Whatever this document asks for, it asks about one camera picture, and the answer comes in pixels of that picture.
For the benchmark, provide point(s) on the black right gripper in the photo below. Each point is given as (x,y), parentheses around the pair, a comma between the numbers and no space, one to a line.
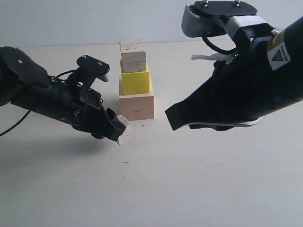
(263,81)

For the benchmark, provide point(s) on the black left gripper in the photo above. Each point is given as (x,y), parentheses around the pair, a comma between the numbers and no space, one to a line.
(71,104)

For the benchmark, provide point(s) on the small wooden cube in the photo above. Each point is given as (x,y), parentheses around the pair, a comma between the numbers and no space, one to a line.
(128,132)

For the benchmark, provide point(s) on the large plain wooden cube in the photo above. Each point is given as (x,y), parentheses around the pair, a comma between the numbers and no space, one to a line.
(138,106)

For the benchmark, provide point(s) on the yellow cube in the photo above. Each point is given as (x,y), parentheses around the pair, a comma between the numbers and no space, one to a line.
(134,83)

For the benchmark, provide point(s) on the medium striped wooden cube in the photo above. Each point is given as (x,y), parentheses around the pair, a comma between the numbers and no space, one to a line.
(133,55)

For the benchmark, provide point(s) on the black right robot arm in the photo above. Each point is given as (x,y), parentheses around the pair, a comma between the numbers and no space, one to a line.
(265,77)

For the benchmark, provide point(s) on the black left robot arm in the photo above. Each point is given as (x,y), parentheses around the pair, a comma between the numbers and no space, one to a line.
(26,84)

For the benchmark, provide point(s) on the white cable tie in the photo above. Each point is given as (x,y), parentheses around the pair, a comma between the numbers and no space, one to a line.
(214,57)

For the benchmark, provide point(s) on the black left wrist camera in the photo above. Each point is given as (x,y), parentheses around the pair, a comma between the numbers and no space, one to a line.
(88,70)

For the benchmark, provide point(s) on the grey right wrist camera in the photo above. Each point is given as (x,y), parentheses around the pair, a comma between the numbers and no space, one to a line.
(220,17)

